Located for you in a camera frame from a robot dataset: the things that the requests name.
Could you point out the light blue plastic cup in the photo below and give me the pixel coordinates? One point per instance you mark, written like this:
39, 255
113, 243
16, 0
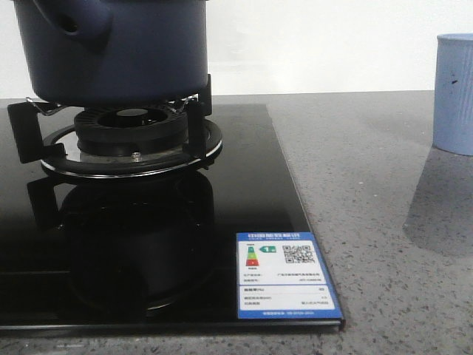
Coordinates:
452, 124

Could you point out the black pot support grate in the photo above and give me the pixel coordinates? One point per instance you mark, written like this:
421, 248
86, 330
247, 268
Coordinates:
59, 154

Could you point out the dark blue cooking pot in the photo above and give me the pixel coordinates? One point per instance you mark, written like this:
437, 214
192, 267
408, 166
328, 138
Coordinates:
100, 53

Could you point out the blue energy efficiency label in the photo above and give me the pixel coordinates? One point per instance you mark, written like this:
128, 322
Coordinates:
282, 276

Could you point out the black glass gas stove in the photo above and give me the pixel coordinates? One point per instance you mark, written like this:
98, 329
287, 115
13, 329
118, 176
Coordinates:
150, 255

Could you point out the black gas burner head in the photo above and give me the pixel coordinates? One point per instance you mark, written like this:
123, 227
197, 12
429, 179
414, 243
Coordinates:
122, 131

